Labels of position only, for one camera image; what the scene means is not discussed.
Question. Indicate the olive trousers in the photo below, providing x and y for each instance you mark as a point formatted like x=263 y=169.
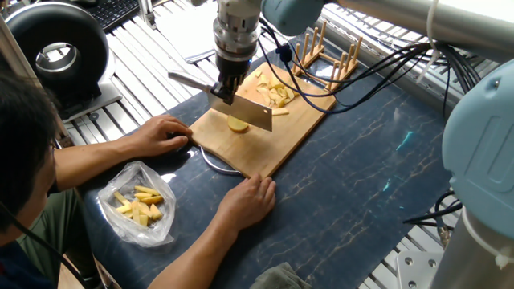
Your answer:
x=52 y=241

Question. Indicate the white sheet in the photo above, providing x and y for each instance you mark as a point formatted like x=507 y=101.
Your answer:
x=189 y=28

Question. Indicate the dark blue marble mat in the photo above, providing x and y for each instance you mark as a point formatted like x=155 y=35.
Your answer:
x=369 y=185

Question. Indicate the wooden pole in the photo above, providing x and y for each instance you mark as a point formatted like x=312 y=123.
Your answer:
x=32 y=84

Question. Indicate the black keyboard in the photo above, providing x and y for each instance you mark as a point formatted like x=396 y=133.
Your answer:
x=112 y=12

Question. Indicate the thin cut potato slice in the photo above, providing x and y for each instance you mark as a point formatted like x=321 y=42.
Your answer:
x=294 y=91
x=286 y=94
x=277 y=86
x=259 y=77
x=281 y=103
x=281 y=111

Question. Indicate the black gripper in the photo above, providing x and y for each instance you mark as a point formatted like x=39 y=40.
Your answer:
x=233 y=61

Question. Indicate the steel cleaver knife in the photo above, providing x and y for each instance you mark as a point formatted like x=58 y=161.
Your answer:
x=250 y=115

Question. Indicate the person's right forearm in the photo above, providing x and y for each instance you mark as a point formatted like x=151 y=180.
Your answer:
x=186 y=263

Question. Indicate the wooden knife rack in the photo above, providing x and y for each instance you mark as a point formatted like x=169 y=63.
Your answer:
x=329 y=64

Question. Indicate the person's right hand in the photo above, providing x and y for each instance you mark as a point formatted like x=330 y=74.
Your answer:
x=247 y=202

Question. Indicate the grey-green cloth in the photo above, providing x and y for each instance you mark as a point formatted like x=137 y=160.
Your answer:
x=277 y=277

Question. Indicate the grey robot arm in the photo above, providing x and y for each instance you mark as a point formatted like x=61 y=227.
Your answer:
x=482 y=160

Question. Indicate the person's left hand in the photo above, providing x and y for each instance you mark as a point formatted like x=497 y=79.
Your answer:
x=165 y=135

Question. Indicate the person's left forearm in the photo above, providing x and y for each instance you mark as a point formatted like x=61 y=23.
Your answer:
x=92 y=160

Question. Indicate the plastic bag of potato sticks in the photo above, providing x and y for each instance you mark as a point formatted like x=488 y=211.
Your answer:
x=132 y=205

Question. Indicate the metal mounting plate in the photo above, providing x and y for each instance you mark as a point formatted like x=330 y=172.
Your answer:
x=419 y=273

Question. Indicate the bamboo cutting board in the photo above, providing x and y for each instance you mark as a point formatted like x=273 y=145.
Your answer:
x=301 y=132

